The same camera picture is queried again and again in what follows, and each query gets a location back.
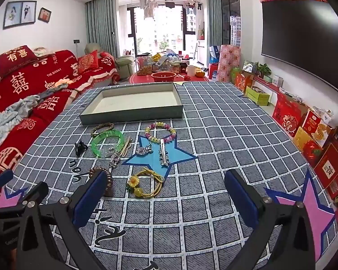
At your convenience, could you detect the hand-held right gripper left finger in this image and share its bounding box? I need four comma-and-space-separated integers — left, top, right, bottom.
17, 170, 109, 270

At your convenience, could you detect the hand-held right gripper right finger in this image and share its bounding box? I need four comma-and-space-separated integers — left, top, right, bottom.
224, 169, 317, 270

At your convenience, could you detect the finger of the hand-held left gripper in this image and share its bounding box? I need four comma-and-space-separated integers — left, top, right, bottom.
0, 169, 14, 192
0, 181, 49, 217

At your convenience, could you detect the yellow flower hair tie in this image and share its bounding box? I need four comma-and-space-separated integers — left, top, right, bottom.
126, 167, 166, 198

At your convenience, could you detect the green translucent bangle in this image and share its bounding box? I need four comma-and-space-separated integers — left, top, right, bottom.
91, 129, 124, 158

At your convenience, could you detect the purple heart silver pendant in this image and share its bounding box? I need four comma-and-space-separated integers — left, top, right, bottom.
135, 143, 154, 156

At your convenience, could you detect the brown braided bracelet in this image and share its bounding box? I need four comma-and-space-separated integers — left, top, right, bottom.
91, 123, 115, 137

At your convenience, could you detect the silver tassel hairpin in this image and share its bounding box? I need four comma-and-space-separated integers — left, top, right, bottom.
158, 141, 170, 169

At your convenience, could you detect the yellow pink beaded bracelet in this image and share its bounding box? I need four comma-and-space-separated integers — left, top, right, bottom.
145, 121, 177, 144

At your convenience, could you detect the grey shallow box tray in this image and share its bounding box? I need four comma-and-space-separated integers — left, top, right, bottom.
79, 82, 184, 126

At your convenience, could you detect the pink star patch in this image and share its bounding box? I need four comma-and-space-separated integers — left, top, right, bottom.
263, 167, 336, 256
0, 185, 29, 209

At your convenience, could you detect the pink heart silver pendant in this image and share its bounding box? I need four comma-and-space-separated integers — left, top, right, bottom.
109, 152, 121, 171

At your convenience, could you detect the pale blue crumpled cloth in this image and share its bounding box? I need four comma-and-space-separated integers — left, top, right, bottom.
0, 94, 41, 154

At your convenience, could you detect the gold metal hair clip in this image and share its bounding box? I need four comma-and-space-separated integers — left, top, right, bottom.
119, 135, 133, 157

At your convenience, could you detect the grey checked blanket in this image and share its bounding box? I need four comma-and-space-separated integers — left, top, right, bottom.
0, 81, 338, 270

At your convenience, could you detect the blue star patch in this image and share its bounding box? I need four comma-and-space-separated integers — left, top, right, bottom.
122, 133, 198, 178

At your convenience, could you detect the yellow gift box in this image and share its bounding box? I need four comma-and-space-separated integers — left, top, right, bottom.
293, 126, 313, 152

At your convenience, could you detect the red apple box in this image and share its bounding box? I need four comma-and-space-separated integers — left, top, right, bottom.
303, 139, 324, 166

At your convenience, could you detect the red flat gift box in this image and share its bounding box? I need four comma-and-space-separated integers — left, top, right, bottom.
314, 143, 338, 189

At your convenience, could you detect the large red gift box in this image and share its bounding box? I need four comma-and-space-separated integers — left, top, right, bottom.
272, 93, 309, 137

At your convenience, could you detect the red covered sofa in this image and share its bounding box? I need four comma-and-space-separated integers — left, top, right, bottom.
0, 45, 130, 179

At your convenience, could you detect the grey twisted scarf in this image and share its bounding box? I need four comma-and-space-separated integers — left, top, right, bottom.
38, 76, 75, 100

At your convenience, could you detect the orange cookie box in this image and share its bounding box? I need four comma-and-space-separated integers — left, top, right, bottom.
301, 109, 331, 147

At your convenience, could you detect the green cardboard box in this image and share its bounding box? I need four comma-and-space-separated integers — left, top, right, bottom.
246, 86, 271, 106

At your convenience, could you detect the red rectangular cushion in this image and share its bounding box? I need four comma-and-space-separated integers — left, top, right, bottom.
0, 44, 39, 80

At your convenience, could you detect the red tablecloth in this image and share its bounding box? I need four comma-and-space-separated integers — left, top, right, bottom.
129, 72, 209, 84

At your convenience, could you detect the green potted plant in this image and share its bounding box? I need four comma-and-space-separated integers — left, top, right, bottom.
255, 62, 272, 78

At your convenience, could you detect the red patterned wrapped bundle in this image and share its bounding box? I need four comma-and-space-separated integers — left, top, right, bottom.
216, 44, 241, 83

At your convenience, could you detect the red square patterned cushion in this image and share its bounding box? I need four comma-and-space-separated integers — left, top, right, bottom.
77, 50, 99, 74

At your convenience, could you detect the beige armchair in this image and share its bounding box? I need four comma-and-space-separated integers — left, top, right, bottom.
84, 43, 136, 81

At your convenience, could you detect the red plastic basin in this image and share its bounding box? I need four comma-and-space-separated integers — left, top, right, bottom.
151, 72, 176, 83

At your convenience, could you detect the clear snack jar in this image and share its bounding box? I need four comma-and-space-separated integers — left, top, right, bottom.
137, 56, 154, 76

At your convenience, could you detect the blue white box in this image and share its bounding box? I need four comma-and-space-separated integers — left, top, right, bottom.
208, 45, 222, 62

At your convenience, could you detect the pile of assorted packets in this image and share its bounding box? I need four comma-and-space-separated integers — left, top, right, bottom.
153, 49, 192, 74

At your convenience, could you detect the grey green curtain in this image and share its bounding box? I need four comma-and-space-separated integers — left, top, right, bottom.
85, 0, 119, 59
207, 0, 223, 54

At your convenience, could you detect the dark glass cabinet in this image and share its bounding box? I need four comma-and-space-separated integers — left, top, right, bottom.
220, 0, 241, 47

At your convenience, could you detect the hanging laundry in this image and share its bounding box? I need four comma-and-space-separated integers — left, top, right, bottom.
131, 0, 203, 20

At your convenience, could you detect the double photo frame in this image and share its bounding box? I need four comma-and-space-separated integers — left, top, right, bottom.
3, 0, 37, 29

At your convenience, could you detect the small photo frame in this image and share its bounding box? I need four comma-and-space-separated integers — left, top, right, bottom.
38, 7, 52, 22

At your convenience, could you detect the black wall television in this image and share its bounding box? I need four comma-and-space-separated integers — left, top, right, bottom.
260, 0, 338, 102

